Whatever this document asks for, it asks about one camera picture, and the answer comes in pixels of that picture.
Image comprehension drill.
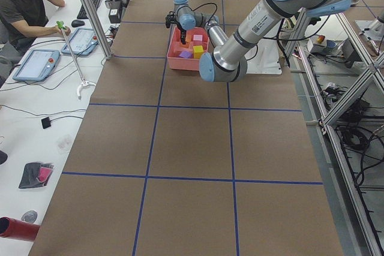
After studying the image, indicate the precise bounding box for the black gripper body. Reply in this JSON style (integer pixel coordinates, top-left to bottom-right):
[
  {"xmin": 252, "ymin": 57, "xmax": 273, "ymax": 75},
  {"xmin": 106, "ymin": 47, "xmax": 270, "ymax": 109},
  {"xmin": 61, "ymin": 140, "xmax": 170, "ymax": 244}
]
[{"xmin": 176, "ymin": 21, "xmax": 187, "ymax": 32}]

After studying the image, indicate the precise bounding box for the orange foam block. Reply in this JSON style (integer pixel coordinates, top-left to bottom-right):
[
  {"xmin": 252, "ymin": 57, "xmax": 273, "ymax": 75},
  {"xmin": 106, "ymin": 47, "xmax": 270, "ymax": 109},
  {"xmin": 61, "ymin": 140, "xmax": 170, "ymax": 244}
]
[{"xmin": 179, "ymin": 41, "xmax": 194, "ymax": 51}]

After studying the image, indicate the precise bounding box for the light pink foam block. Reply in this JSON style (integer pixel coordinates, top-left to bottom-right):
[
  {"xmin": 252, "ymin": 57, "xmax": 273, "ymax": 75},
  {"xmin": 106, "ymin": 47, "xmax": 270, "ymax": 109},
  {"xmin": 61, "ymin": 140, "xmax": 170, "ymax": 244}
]
[{"xmin": 193, "ymin": 34, "xmax": 203, "ymax": 42}]

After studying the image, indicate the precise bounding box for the purple foam block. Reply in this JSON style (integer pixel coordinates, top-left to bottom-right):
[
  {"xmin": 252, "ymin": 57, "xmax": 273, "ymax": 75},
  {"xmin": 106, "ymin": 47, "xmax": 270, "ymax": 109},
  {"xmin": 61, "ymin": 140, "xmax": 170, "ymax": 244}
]
[{"xmin": 178, "ymin": 50, "xmax": 193, "ymax": 59}]

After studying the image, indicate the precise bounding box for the yellow foam block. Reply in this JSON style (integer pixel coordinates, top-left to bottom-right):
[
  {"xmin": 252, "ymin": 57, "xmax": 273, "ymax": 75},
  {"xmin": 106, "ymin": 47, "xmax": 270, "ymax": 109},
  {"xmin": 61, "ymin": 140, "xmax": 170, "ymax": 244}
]
[{"xmin": 193, "ymin": 46, "xmax": 205, "ymax": 59}]

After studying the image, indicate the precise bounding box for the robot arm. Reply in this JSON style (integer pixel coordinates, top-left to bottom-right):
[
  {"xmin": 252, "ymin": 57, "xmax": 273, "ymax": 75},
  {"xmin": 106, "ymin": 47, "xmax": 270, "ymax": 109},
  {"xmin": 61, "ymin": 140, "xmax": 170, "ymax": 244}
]
[{"xmin": 166, "ymin": 0, "xmax": 352, "ymax": 83}]

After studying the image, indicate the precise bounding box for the pink plastic bin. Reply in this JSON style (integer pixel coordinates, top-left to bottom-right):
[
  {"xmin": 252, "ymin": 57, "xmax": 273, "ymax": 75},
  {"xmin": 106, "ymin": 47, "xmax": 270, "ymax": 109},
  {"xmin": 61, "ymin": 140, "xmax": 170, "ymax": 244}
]
[{"xmin": 167, "ymin": 28, "xmax": 209, "ymax": 71}]

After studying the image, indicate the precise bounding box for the person hand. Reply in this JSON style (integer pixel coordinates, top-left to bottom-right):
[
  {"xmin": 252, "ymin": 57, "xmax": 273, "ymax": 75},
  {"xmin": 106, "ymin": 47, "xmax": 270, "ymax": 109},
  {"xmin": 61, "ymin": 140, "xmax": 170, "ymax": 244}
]
[{"xmin": 55, "ymin": 25, "xmax": 71, "ymax": 36}]

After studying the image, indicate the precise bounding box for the far teach pendant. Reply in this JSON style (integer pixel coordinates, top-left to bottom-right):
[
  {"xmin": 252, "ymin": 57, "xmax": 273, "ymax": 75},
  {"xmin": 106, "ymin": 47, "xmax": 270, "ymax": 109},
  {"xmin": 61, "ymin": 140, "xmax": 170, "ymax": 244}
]
[{"xmin": 68, "ymin": 28, "xmax": 98, "ymax": 56}]

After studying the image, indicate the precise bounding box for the teach pendant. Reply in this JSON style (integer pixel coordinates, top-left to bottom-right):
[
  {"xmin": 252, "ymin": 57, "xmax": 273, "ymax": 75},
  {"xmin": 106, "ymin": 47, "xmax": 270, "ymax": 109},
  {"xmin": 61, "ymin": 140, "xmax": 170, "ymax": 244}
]
[
  {"xmin": 13, "ymin": 49, "xmax": 60, "ymax": 82},
  {"xmin": 68, "ymin": 28, "xmax": 98, "ymax": 56}
]

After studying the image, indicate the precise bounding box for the black computer mouse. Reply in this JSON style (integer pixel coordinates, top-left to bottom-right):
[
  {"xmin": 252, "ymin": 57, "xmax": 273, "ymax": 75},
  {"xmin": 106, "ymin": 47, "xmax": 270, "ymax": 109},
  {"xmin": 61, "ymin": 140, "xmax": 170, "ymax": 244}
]
[{"xmin": 71, "ymin": 19, "xmax": 85, "ymax": 28}]

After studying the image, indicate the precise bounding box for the near teach pendant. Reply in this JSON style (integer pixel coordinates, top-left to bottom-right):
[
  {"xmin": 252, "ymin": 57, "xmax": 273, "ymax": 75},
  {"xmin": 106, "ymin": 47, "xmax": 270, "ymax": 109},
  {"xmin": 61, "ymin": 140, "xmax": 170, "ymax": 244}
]
[{"xmin": 13, "ymin": 49, "xmax": 60, "ymax": 82}]

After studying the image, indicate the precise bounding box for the seated person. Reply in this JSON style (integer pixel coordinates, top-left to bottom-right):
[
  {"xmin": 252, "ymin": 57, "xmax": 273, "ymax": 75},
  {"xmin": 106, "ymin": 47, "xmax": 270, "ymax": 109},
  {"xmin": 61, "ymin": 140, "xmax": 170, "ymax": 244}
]
[{"xmin": 0, "ymin": 0, "xmax": 72, "ymax": 56}]

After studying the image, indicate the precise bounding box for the small black square pad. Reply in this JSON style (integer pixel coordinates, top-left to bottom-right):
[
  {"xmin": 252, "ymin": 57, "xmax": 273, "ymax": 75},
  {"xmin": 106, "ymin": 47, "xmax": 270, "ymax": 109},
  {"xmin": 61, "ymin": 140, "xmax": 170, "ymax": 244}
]
[{"xmin": 41, "ymin": 117, "xmax": 52, "ymax": 129}]

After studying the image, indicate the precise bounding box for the grey pink cloth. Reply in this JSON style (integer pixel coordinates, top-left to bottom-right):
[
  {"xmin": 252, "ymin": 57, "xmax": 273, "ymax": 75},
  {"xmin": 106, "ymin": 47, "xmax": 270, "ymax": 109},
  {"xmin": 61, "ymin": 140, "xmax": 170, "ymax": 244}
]
[{"xmin": 19, "ymin": 162, "xmax": 54, "ymax": 189}]

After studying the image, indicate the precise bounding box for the red cylinder tube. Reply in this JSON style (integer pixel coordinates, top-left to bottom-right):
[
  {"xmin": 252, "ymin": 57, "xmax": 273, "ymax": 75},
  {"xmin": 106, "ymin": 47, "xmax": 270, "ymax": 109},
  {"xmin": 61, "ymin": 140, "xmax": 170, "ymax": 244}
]
[{"xmin": 1, "ymin": 217, "xmax": 40, "ymax": 242}]

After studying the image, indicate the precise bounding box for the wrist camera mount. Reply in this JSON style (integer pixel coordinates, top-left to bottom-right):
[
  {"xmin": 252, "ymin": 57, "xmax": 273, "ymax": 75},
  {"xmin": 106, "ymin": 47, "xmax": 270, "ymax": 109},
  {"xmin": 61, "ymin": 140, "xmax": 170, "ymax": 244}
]
[{"xmin": 165, "ymin": 11, "xmax": 178, "ymax": 29}]

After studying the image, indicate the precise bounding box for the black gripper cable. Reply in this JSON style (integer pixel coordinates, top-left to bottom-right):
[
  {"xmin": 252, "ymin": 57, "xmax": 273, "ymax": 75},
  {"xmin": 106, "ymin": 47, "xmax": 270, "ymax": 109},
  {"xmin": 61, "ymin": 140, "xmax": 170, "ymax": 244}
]
[{"xmin": 191, "ymin": 2, "xmax": 218, "ymax": 25}]

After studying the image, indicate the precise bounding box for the aluminium frame post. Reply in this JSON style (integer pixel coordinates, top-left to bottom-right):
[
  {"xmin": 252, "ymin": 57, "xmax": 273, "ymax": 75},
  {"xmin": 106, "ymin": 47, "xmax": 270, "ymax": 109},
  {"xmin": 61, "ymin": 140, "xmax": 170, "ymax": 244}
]
[{"xmin": 80, "ymin": 0, "xmax": 112, "ymax": 60}]

